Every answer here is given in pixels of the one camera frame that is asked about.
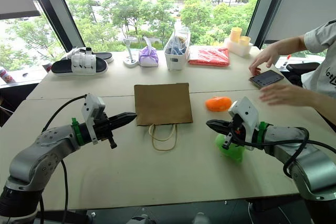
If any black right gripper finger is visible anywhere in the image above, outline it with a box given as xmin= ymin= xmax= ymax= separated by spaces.
xmin=205 ymin=119 xmax=232 ymax=130
xmin=207 ymin=126 xmax=232 ymax=137

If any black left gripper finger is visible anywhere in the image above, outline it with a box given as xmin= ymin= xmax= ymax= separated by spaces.
xmin=108 ymin=115 xmax=137 ymax=131
xmin=108 ymin=112 xmax=138 ymax=125

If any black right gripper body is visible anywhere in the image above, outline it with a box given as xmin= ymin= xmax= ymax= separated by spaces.
xmin=222 ymin=113 xmax=247 ymax=150

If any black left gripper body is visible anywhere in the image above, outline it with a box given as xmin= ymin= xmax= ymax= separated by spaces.
xmin=92 ymin=113 xmax=118 ymax=150

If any purple tissue pack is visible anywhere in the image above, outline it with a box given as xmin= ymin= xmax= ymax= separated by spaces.
xmin=138 ymin=36 xmax=160 ymax=68

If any person's left hand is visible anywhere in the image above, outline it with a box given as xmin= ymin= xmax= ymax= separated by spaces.
xmin=259 ymin=83 xmax=316 ymax=108

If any person's right hand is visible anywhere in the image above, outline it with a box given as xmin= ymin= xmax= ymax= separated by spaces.
xmin=248 ymin=43 xmax=280 ymax=76

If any orange plastic toy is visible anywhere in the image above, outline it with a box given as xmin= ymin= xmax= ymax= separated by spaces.
xmin=205 ymin=96 xmax=233 ymax=113

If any green plastic toy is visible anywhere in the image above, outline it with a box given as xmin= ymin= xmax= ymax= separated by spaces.
xmin=215 ymin=133 xmax=246 ymax=165

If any black smartphone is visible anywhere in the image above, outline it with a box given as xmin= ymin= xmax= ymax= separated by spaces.
xmin=248 ymin=69 xmax=285 ymax=90

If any small white desk stand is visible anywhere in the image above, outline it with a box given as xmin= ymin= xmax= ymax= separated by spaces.
xmin=123 ymin=38 xmax=139 ymax=67

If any black and white slipper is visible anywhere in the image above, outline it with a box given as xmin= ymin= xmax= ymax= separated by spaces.
xmin=50 ymin=52 xmax=109 ymax=77
xmin=65 ymin=46 xmax=115 ymax=64

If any red packet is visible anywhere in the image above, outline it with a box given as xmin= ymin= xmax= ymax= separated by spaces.
xmin=188 ymin=46 xmax=232 ymax=68

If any white plastic box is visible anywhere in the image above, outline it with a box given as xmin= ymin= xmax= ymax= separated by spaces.
xmin=223 ymin=36 xmax=254 ymax=58

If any small red-topped cup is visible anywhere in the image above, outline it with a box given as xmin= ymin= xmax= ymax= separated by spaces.
xmin=41 ymin=60 xmax=53 ymax=74

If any white storage bin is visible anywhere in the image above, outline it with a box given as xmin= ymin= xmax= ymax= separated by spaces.
xmin=163 ymin=25 xmax=192 ymax=71

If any short yellow plastic cup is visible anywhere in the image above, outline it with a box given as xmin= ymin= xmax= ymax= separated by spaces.
xmin=238 ymin=36 xmax=251 ymax=48

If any black chair armrest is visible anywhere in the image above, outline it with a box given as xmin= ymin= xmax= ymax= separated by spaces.
xmin=285 ymin=62 xmax=320 ymax=73

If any tall yellow plastic cup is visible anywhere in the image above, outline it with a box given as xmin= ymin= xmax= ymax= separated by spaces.
xmin=230 ymin=27 xmax=243 ymax=44

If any person's white t-shirt torso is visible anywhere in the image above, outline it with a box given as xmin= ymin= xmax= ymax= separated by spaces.
xmin=301 ymin=19 xmax=336 ymax=99

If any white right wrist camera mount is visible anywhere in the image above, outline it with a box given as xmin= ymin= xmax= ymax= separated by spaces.
xmin=227 ymin=96 xmax=260 ymax=152

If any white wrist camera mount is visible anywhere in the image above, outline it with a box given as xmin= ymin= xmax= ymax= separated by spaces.
xmin=81 ymin=93 xmax=106 ymax=145
xmin=227 ymin=96 xmax=260 ymax=152

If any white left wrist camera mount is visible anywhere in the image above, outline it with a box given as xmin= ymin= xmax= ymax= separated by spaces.
xmin=81 ymin=93 xmax=106 ymax=145

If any green left wrist cable tie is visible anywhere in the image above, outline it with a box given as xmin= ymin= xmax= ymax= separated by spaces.
xmin=71 ymin=118 xmax=85 ymax=146

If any green wrist cable tie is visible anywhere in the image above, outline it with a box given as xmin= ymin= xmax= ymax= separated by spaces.
xmin=256 ymin=121 xmax=273 ymax=144
xmin=71 ymin=118 xmax=85 ymax=146

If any green right wrist cable tie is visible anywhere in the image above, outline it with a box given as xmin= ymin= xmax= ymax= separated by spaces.
xmin=256 ymin=121 xmax=273 ymax=144

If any brown paper bag with handles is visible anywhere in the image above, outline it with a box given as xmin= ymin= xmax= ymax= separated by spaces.
xmin=133 ymin=82 xmax=194 ymax=152

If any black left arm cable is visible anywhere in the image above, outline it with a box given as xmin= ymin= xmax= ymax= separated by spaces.
xmin=41 ymin=94 xmax=88 ymax=133

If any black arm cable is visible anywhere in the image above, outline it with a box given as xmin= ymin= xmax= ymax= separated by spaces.
xmin=230 ymin=126 xmax=336 ymax=178
xmin=41 ymin=94 xmax=88 ymax=133

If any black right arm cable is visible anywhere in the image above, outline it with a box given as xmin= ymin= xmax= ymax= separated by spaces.
xmin=230 ymin=126 xmax=336 ymax=178

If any dark window frame post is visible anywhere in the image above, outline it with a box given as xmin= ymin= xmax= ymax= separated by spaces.
xmin=23 ymin=0 xmax=86 ymax=52
xmin=246 ymin=0 xmax=279 ymax=49

